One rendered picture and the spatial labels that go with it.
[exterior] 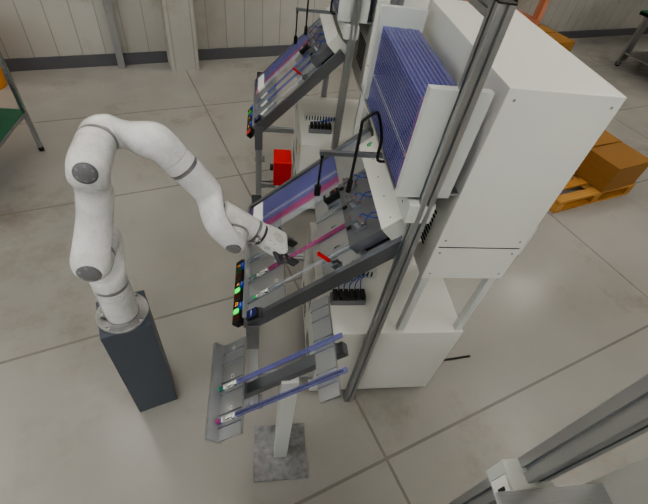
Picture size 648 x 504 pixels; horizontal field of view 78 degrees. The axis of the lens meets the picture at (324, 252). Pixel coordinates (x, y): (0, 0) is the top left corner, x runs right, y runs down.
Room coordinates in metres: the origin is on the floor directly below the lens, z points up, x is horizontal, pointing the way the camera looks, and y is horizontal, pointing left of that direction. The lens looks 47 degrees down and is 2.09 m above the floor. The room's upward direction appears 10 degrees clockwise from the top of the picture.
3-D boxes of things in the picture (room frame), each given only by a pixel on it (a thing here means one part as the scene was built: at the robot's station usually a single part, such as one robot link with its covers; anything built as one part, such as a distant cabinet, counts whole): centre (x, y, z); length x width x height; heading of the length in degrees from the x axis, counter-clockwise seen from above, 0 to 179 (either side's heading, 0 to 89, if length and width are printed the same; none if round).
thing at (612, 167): (3.49, -2.19, 0.19); 1.04 x 0.72 x 0.38; 123
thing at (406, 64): (1.25, -0.18, 1.52); 0.51 x 0.13 x 0.27; 13
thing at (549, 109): (1.41, -0.62, 0.86); 0.70 x 0.67 x 1.72; 13
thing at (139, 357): (0.81, 0.73, 0.35); 0.18 x 0.18 x 0.70; 33
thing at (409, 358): (1.33, -0.29, 0.31); 0.70 x 0.65 x 0.62; 13
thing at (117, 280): (0.84, 0.74, 1.00); 0.19 x 0.12 x 0.24; 17
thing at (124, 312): (0.81, 0.73, 0.79); 0.19 x 0.19 x 0.18
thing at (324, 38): (2.69, 0.21, 0.66); 1.01 x 0.73 x 1.31; 103
